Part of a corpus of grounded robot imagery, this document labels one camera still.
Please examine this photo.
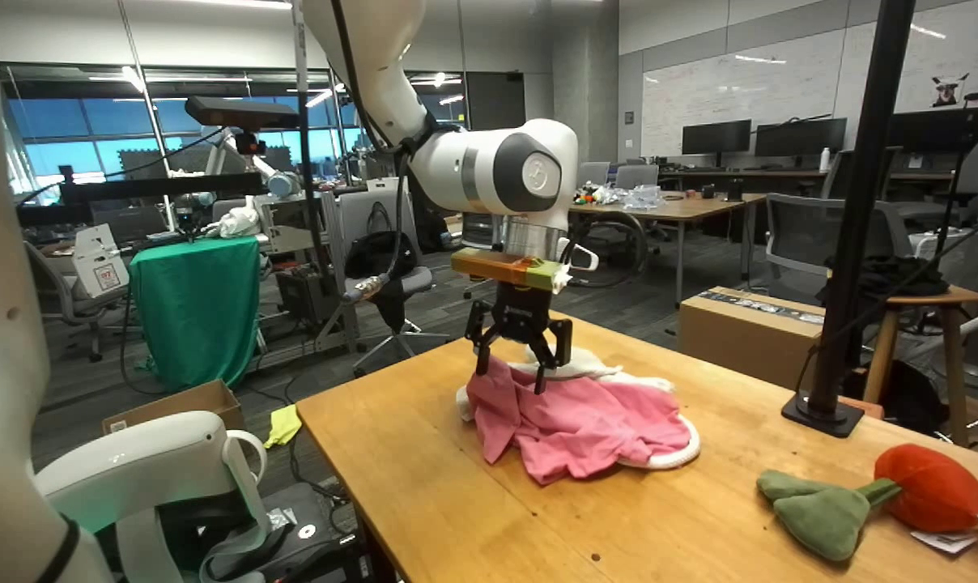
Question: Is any black bar camera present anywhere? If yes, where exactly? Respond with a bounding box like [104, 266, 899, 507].
[180, 94, 303, 136]

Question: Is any white paper sign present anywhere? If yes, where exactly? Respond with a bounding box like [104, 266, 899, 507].
[71, 221, 133, 300]

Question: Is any yellow cloth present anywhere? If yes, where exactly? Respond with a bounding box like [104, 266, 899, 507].
[260, 401, 307, 453]

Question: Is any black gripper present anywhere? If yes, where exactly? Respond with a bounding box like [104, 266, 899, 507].
[465, 282, 576, 395]

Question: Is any small cardboard box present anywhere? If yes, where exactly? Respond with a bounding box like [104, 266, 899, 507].
[101, 379, 248, 438]

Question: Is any black vertical stand pole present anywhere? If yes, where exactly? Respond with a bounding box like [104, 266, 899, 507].
[779, 0, 919, 440]

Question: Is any wall whiteboard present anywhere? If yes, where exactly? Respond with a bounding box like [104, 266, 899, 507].
[639, 20, 978, 166]

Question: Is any white plate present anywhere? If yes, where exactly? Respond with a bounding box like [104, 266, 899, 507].
[616, 413, 705, 476]

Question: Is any black control box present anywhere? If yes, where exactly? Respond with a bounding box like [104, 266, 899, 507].
[163, 478, 374, 583]

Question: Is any grey mesh chair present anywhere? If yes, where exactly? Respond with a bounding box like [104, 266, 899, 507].
[763, 192, 910, 285]

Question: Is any grey chair with black garment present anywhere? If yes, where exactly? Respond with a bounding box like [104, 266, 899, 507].
[322, 192, 450, 379]

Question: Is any green cloth cover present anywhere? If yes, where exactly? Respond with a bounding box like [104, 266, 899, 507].
[127, 237, 265, 395]

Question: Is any wooden stool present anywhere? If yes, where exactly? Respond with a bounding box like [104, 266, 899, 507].
[859, 282, 978, 447]

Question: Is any pink shirt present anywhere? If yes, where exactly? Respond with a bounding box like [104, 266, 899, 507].
[463, 354, 696, 487]

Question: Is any cardboard box with black tape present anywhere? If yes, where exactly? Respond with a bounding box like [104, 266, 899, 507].
[675, 285, 833, 391]

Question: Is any black computer monitor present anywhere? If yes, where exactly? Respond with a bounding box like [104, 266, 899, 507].
[681, 118, 753, 159]
[887, 103, 978, 155]
[753, 114, 847, 162]

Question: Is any black jacket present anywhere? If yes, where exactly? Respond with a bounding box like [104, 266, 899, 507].
[818, 252, 951, 307]

